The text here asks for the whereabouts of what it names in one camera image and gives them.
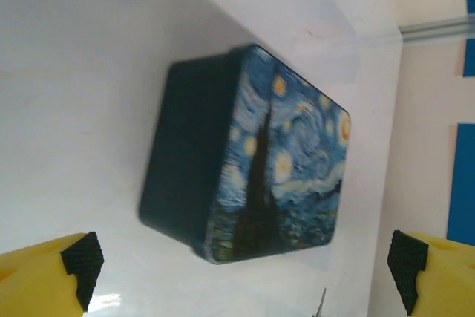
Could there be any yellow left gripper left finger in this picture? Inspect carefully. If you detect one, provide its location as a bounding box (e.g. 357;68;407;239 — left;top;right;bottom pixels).
0;231;105;317

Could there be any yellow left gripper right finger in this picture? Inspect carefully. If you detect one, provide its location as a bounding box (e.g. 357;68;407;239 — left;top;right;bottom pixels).
387;229;475;317

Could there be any starry night print tin box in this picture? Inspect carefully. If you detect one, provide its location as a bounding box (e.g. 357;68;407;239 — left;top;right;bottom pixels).
137;42;353;266

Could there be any aluminium frame corner post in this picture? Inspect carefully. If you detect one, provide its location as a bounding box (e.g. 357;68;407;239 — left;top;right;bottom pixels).
399;12;475;46

